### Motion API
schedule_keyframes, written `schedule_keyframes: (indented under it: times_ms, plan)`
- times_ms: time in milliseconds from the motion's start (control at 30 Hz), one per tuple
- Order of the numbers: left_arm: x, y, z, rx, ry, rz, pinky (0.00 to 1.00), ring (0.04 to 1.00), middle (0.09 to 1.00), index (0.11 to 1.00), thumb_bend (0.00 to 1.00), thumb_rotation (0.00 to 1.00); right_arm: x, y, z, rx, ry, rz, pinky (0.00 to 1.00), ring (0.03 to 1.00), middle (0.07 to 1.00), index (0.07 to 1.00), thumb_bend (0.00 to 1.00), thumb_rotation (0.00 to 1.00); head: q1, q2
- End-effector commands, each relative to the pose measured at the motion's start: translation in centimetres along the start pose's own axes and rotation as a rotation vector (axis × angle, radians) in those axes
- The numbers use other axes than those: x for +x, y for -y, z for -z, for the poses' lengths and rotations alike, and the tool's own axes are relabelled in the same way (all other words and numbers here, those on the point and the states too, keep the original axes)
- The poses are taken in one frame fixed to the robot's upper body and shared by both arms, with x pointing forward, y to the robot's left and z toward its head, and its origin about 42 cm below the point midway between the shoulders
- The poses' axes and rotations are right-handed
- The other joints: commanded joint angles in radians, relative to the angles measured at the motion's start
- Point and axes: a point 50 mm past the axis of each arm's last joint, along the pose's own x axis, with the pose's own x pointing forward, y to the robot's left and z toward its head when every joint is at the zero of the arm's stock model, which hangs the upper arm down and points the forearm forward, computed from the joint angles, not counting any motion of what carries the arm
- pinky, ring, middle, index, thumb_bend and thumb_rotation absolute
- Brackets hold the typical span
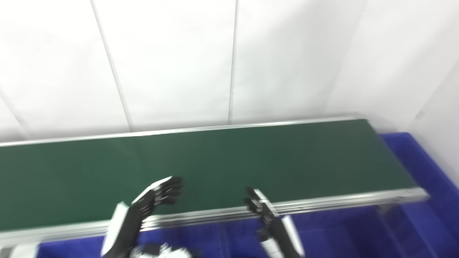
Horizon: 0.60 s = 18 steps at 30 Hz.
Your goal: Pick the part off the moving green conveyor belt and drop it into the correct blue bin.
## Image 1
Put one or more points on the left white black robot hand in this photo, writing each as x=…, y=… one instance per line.
x=125, y=222

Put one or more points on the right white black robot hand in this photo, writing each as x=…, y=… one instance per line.
x=278, y=236

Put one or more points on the blue plastic bin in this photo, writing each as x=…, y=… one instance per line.
x=200, y=240
x=423, y=168
x=340, y=233

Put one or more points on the green conveyor belt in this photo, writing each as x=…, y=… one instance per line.
x=229, y=165

